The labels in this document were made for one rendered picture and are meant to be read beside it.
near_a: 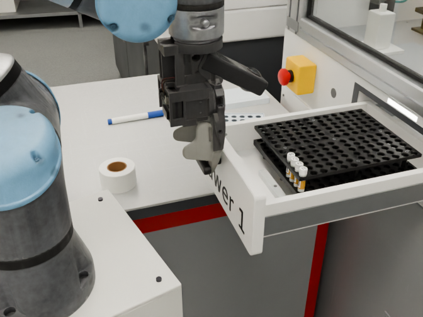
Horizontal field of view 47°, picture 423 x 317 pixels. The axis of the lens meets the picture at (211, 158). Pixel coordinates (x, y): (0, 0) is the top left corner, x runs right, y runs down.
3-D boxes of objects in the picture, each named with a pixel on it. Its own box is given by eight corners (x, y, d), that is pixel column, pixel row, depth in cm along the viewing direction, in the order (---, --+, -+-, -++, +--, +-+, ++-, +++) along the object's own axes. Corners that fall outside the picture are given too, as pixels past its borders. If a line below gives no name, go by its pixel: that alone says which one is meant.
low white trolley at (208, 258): (108, 448, 126) (60, 222, 86) (84, 280, 176) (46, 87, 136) (308, 383, 142) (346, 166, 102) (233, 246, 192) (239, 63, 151)
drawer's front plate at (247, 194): (251, 258, 70) (254, 197, 64) (194, 157, 94) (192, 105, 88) (262, 255, 71) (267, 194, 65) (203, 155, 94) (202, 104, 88)
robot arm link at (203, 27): (213, -5, 68) (234, 10, 61) (213, 27, 70) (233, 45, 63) (161, -1, 66) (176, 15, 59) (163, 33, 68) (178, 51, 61)
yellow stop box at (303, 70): (294, 96, 112) (297, 66, 108) (281, 84, 118) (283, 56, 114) (313, 94, 113) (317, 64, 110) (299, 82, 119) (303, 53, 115)
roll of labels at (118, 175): (94, 182, 97) (92, 165, 95) (125, 170, 100) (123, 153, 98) (111, 198, 92) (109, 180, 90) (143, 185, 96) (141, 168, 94)
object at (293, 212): (259, 240, 71) (260, 207, 68) (205, 153, 92) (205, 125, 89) (476, 190, 82) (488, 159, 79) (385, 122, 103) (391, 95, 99)
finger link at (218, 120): (205, 143, 74) (202, 88, 71) (216, 142, 75) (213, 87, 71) (214, 155, 70) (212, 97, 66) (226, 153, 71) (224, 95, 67)
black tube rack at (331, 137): (295, 211, 77) (299, 177, 73) (252, 155, 91) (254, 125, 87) (413, 185, 82) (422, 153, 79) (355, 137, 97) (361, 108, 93)
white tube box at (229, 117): (211, 144, 109) (211, 129, 107) (211, 126, 116) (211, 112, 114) (266, 144, 109) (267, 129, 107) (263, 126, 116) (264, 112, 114)
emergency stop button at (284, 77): (282, 88, 112) (284, 72, 110) (276, 82, 115) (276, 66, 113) (294, 87, 113) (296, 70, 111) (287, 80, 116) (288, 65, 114)
